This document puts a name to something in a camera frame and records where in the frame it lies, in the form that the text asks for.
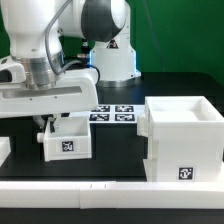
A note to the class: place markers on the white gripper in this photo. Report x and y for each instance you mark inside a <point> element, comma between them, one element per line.
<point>75,91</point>

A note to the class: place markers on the white drawer with knob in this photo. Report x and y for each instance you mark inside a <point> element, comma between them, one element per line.
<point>72,139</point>

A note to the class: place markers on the white drawer without knob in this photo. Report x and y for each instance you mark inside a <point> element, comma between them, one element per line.
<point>142,125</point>

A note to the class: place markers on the white drawer cabinet box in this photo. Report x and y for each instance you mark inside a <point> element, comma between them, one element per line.
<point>185,139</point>

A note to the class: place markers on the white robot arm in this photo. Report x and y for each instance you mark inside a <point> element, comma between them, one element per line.
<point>35,79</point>

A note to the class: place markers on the white left fence bar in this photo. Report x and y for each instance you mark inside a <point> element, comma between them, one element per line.
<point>5,149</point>

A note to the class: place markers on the white fence bar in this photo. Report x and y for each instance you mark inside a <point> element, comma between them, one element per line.
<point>91,195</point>
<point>5,149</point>

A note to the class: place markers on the white marker sheet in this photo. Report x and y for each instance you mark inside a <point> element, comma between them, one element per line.
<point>106,113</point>

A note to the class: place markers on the white front fence bar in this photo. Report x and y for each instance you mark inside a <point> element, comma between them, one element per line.
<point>91,195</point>

